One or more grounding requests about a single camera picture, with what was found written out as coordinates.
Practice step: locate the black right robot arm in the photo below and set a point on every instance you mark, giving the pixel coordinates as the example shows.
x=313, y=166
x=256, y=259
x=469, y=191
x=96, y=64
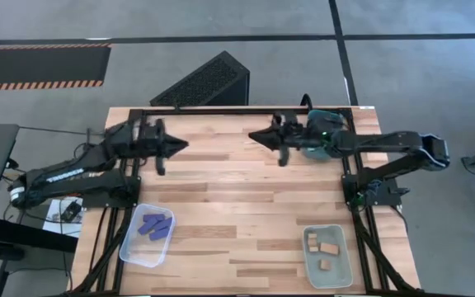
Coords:
x=386, y=142

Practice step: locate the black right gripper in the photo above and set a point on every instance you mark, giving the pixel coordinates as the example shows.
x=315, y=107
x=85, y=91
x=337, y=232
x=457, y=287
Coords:
x=299, y=138

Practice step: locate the white paper sheet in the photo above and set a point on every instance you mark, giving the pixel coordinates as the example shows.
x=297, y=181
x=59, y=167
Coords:
x=52, y=224

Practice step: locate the black computer tower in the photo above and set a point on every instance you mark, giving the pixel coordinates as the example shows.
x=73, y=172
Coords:
x=204, y=82

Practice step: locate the black orange-striped floor mat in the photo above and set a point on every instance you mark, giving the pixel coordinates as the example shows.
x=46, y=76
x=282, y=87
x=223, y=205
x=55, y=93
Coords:
x=39, y=66

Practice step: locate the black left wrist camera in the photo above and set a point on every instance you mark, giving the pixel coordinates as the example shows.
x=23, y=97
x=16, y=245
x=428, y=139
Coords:
x=161, y=167

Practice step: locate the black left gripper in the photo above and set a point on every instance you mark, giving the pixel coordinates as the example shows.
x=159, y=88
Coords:
x=147, y=142

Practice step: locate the purple rectangular block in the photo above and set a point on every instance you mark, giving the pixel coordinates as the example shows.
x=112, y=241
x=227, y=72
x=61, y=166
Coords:
x=159, y=234
x=163, y=224
x=147, y=227
x=154, y=217

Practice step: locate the black table frame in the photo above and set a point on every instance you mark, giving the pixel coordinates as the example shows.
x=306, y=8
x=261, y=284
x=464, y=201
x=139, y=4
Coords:
x=221, y=111

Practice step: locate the grey plastic bin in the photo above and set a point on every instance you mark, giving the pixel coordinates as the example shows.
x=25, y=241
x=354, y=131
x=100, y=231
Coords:
x=340, y=276

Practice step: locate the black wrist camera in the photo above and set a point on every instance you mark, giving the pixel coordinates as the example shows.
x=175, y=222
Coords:
x=283, y=156
x=161, y=167

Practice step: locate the wooden rectangular block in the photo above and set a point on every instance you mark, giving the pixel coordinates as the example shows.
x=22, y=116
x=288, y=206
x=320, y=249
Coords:
x=329, y=248

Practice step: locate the clear plastic bin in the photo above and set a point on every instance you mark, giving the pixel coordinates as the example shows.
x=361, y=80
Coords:
x=142, y=255

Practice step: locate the dark teal bin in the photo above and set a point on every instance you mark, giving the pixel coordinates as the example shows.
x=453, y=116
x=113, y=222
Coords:
x=328, y=117

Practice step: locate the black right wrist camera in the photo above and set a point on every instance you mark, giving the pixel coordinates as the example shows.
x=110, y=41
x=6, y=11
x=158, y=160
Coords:
x=283, y=156

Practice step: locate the small black device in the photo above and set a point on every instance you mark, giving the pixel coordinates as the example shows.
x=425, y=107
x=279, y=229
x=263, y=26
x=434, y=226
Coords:
x=70, y=211

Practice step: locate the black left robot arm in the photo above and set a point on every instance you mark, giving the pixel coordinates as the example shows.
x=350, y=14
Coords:
x=64, y=177

